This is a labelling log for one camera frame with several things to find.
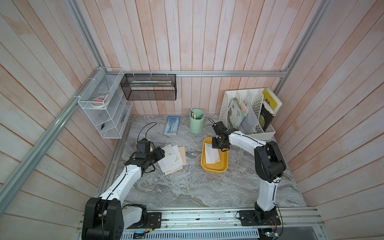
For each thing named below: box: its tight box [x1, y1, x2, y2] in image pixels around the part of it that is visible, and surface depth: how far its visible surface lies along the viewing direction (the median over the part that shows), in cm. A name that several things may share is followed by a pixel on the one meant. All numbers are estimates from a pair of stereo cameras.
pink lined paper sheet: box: [179, 146, 187, 166], surface depth 100 cm
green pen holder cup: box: [189, 109, 205, 134], surface depth 107 cm
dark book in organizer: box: [258, 103, 275, 132], surface depth 102 cm
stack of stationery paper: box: [204, 142, 221, 164], surface depth 97 cm
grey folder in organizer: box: [239, 103, 260, 135], surface depth 100 cm
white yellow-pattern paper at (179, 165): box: [171, 144, 183, 170], surface depth 95 cm
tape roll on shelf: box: [90, 98, 105, 108], surface depth 75 cm
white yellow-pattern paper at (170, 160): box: [157, 144, 181, 174], surface depth 95 cm
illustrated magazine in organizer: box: [227, 98, 245, 129], surface depth 102 cm
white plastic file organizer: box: [218, 88, 276, 141], surface depth 103 cm
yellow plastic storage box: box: [201, 137, 229, 174], surface depth 95 cm
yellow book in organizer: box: [263, 88, 278, 111], surface depth 97 cm
